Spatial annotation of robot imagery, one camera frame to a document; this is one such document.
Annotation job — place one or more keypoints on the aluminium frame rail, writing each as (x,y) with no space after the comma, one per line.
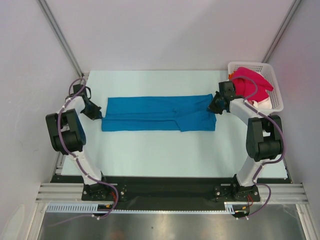
(72,192)

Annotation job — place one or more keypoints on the white t shirt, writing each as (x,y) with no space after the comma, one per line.
(264,104)

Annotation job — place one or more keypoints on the orange t shirt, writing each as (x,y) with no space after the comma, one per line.
(230,76)

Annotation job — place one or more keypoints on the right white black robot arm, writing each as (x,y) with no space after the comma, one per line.
(265,142)

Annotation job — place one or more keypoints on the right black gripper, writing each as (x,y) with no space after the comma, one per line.
(212,106)

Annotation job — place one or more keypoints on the blue t shirt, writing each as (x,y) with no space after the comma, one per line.
(159,113)

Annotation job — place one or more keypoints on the white plastic basket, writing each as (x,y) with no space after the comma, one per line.
(267,71)

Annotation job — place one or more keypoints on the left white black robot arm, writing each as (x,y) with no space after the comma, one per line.
(67,134)

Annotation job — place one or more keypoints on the pink t shirt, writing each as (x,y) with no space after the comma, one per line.
(251,85)

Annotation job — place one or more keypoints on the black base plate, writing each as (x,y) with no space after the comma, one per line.
(186,193)

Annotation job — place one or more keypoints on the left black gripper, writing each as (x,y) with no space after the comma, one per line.
(96,114)

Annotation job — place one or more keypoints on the white slotted cable duct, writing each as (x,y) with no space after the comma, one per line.
(103,208)

